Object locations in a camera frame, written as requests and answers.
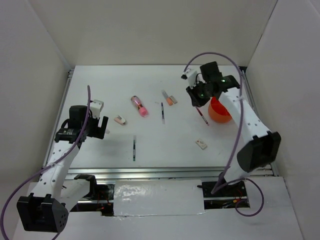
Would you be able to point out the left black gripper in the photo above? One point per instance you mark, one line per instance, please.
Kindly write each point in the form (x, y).
(95, 132)

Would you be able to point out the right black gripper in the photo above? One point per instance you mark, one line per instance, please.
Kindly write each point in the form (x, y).
(197, 101)

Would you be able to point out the red gel pen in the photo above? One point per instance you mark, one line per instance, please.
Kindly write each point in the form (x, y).
(202, 116)

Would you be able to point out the blue gel pen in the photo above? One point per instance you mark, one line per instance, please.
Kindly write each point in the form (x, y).
(162, 113)

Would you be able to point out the green gel pen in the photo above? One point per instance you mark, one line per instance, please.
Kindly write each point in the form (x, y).
(134, 148)

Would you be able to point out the pink glue bottle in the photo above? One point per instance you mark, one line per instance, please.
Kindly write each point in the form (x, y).
(137, 103)

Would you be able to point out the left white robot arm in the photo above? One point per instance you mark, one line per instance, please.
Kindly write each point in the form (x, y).
(48, 205)

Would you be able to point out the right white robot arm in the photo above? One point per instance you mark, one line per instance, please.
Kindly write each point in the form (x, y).
(261, 145)

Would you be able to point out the pink white mini stapler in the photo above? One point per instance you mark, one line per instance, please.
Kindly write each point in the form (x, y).
(120, 120)

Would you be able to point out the orange round divided container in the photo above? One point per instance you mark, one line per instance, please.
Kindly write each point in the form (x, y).
(217, 112)

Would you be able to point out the grey eraser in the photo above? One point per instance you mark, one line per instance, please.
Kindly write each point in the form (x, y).
(173, 99)

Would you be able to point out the orange grey correction tape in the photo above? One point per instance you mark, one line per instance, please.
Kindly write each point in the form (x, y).
(167, 98)

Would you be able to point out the small white red box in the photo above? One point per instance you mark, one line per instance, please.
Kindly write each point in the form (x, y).
(201, 144)

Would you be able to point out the white cover plate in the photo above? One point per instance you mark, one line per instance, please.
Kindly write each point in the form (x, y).
(158, 198)

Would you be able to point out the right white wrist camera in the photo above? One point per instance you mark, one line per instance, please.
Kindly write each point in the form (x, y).
(191, 76)

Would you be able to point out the aluminium frame rail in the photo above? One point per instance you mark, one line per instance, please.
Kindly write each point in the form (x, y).
(163, 151)

